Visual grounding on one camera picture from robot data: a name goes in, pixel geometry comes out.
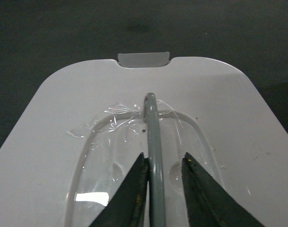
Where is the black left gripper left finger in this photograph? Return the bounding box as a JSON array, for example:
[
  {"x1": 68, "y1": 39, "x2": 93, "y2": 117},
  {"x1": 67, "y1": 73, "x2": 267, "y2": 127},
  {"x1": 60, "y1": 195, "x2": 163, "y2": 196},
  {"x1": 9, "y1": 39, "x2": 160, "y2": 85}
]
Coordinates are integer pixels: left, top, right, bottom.
[{"x1": 90, "y1": 153, "x2": 149, "y2": 227}]

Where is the white box lid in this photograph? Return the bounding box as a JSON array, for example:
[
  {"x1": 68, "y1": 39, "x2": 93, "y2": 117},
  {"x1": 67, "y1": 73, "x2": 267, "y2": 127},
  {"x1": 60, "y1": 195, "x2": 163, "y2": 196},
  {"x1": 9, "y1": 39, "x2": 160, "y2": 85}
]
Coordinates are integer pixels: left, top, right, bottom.
[{"x1": 0, "y1": 57, "x2": 288, "y2": 227}]

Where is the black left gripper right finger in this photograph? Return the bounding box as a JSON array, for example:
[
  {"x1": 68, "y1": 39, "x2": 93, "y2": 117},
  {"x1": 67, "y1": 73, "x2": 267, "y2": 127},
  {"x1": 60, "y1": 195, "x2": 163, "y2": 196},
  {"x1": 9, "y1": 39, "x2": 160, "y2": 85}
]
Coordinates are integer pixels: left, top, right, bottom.
[{"x1": 181, "y1": 152, "x2": 263, "y2": 227}]

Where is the black table mat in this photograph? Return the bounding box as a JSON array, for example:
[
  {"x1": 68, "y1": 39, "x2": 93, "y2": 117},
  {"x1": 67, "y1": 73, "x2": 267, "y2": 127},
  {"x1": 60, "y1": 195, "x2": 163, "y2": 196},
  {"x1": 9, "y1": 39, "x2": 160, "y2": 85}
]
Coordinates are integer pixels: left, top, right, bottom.
[{"x1": 0, "y1": 0, "x2": 288, "y2": 148}]

